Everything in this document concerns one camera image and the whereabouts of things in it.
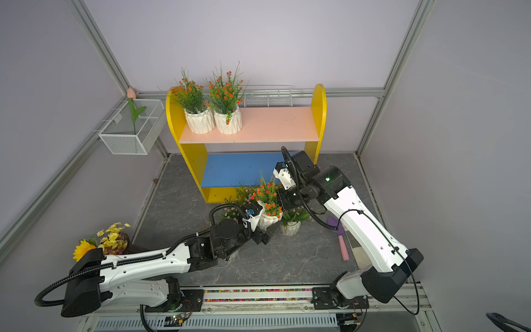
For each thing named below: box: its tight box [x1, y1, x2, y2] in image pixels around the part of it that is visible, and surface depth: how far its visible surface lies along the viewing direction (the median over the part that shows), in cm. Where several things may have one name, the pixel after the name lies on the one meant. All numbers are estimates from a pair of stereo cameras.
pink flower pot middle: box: [235, 183, 257, 205], surface depth 90 cm
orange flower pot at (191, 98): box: [168, 68, 216, 135], surface depth 68 cm
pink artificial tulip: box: [127, 87, 148, 135], surface depth 91 cm
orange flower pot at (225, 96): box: [206, 61, 249, 135], surface depth 65 cm
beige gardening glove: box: [346, 230, 373, 271], surface depth 85 cm
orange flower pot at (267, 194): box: [250, 174, 283, 231], surface depth 61 cm
